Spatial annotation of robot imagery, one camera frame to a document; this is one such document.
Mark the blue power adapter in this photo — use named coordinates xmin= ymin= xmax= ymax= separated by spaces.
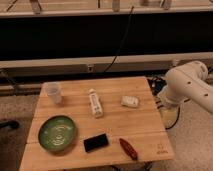
xmin=153 ymin=80 xmax=166 ymax=95

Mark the black hanging cable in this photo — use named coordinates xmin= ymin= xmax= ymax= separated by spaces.
xmin=102 ymin=5 xmax=135 ymax=74

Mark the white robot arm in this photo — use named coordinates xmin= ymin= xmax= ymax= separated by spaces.
xmin=157 ymin=61 xmax=213 ymax=129

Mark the black rectangular sponge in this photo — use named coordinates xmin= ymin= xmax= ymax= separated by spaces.
xmin=83 ymin=134 xmax=109 ymax=152

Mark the black chair base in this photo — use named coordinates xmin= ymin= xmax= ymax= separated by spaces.
xmin=0 ymin=120 xmax=19 ymax=129

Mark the green ceramic bowl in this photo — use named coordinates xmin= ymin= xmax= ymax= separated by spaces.
xmin=38 ymin=115 xmax=77 ymax=153

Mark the white ceramic cup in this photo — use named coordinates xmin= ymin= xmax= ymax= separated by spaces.
xmin=44 ymin=82 xmax=62 ymax=104

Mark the white tube bottle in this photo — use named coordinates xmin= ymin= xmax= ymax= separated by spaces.
xmin=89 ymin=89 xmax=103 ymax=118

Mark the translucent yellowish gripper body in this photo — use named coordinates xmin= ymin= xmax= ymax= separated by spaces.
xmin=160 ymin=106 xmax=180 ymax=129

